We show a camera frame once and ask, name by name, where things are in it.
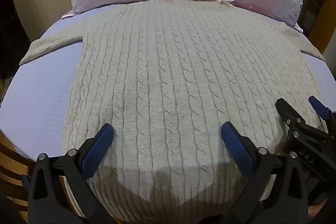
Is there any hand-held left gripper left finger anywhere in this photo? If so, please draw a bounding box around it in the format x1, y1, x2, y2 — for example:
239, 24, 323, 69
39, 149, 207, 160
22, 123, 124, 224

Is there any dark furniture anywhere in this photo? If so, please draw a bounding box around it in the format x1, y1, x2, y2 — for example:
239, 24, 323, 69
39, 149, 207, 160
0, 0, 33, 81

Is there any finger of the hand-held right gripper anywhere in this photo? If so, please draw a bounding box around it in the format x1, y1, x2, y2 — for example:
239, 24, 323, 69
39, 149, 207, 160
275, 98, 305, 133
308, 96, 336, 126

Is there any lavender bed sheet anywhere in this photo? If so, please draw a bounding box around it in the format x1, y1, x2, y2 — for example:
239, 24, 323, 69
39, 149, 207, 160
0, 10, 336, 161

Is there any cream cable knit sweater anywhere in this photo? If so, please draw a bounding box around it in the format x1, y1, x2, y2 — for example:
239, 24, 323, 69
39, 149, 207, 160
20, 0, 327, 224

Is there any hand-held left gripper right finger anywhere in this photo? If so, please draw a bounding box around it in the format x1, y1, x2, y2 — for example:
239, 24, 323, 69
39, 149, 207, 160
220, 121, 308, 224

